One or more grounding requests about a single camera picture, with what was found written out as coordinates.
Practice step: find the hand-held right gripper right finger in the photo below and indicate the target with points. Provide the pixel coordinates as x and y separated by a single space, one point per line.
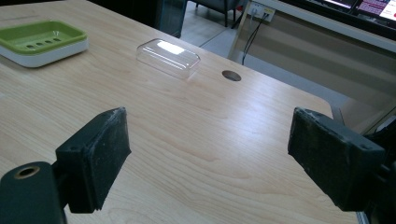
333 158

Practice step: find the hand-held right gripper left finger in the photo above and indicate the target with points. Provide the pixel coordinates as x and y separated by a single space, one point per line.
93 161

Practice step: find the clear plastic soap dish lid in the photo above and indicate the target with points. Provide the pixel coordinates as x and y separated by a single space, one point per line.
169 57

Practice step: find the green and white soap dish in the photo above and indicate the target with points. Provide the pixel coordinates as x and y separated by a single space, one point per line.
42 42

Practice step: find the light wooden desk panel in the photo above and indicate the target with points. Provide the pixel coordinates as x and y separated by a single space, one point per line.
314 59

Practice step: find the monitor screen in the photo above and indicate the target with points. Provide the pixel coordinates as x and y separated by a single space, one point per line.
370 7

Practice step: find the dark chair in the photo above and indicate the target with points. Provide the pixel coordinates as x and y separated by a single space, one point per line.
218 7

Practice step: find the white wall power outlet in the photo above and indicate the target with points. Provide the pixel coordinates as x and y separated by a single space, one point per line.
261 10

